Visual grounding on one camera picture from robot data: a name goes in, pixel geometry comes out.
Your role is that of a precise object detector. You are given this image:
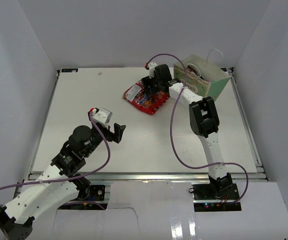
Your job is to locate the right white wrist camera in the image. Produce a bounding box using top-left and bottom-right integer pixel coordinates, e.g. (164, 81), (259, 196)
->
(145, 62), (158, 79)

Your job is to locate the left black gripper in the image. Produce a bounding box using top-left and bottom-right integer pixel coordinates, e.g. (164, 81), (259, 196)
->
(83, 113), (126, 158)

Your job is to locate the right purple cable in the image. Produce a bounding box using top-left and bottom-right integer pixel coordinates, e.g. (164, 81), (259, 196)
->
(146, 53), (249, 206)

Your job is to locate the aluminium table frame rail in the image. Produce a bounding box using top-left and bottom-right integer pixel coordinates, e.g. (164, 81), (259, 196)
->
(28, 172), (267, 181)

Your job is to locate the purple cable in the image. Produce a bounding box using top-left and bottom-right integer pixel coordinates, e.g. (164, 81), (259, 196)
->
(0, 113), (112, 230)
(146, 53), (249, 206)

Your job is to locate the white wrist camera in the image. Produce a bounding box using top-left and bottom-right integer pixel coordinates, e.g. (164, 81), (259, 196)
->
(145, 62), (158, 79)
(88, 108), (113, 128)

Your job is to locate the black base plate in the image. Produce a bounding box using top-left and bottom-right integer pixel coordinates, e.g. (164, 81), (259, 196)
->
(188, 183), (240, 201)
(77, 185), (106, 201)

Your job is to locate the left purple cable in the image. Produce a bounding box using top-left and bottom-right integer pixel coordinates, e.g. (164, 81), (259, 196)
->
(0, 113), (112, 230)

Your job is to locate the green paper gift bag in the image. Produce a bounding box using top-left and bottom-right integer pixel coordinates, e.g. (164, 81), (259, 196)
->
(173, 54), (231, 100)

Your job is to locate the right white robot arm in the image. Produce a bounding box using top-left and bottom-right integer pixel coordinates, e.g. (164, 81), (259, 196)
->
(141, 62), (233, 200)

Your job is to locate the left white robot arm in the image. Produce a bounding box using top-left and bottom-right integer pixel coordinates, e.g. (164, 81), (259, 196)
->
(0, 122), (126, 240)

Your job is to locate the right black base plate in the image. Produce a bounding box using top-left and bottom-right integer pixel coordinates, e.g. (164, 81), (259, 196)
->
(188, 183), (240, 201)

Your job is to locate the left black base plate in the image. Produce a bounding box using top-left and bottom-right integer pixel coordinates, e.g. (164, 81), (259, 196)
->
(77, 185), (106, 201)

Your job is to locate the blue label sticker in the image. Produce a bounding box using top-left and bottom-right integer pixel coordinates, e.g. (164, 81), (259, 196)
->
(60, 68), (79, 73)

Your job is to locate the red candy bag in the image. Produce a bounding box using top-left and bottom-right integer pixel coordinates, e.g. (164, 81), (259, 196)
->
(122, 80), (170, 115)

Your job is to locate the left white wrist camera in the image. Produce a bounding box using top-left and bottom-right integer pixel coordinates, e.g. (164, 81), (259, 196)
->
(88, 108), (113, 128)

